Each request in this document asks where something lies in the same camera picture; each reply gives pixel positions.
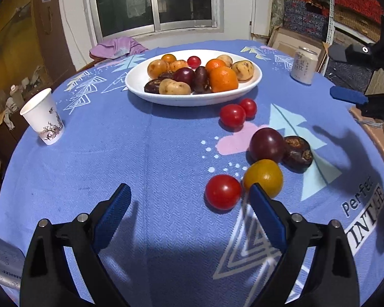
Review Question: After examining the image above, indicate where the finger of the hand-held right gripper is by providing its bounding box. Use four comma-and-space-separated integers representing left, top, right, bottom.
329, 85, 384, 121
328, 42, 382, 70

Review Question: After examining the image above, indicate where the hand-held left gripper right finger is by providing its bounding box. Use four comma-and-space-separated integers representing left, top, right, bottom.
249, 183, 361, 307

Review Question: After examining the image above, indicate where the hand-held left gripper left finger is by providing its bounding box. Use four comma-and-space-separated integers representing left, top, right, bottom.
20, 183, 132, 307

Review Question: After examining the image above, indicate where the yellow-orange citrus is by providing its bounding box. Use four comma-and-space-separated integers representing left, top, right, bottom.
242, 159, 284, 198

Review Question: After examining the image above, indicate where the dark red plum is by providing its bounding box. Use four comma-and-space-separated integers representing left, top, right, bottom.
249, 127, 286, 164
173, 67, 196, 85

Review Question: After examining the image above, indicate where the large spotted loquat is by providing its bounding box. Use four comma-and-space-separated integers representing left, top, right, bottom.
232, 60, 255, 82

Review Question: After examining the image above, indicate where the dark brown water chestnut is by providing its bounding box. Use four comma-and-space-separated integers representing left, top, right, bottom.
192, 66, 211, 94

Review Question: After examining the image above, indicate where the white oval plate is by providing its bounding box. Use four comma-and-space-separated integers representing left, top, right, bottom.
125, 49, 263, 107

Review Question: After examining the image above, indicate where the white beverage can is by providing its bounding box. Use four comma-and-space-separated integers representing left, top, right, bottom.
290, 46, 318, 86

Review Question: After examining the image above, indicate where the shelf with patterned boxes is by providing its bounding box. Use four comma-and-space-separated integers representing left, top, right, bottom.
272, 0, 384, 80

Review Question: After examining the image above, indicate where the blue printed tablecloth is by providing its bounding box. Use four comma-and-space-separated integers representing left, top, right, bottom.
0, 40, 384, 307

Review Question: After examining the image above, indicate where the silver foil bag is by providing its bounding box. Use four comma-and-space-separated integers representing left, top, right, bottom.
0, 232, 27, 299

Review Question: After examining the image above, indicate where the large orange tangerine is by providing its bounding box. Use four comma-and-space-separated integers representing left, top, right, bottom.
209, 67, 239, 93

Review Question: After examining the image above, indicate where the white printed paper cup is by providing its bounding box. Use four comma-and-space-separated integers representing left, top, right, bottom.
20, 87, 65, 146

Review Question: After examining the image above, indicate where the cardboard box with paper scraps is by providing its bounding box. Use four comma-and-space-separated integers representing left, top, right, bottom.
0, 64, 46, 154

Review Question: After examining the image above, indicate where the wooden chair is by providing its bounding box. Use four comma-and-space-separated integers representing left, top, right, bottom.
74, 54, 108, 72

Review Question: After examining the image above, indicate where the purple cloth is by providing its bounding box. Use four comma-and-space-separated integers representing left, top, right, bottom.
89, 37, 149, 59

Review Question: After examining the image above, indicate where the window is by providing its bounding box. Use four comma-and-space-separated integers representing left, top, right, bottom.
86, 0, 225, 39

